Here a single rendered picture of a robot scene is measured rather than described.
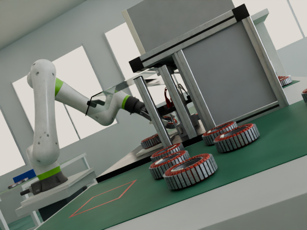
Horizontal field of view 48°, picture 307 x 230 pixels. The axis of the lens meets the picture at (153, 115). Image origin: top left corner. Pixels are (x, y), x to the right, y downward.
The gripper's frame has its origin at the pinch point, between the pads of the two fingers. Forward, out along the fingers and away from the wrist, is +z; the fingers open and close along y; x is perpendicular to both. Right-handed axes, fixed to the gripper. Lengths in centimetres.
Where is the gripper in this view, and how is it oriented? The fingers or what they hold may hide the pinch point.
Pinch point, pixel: (167, 119)
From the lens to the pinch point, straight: 196.8
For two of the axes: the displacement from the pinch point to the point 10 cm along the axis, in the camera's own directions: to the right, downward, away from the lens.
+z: 8.9, 3.7, -2.7
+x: 2.5, -8.9, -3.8
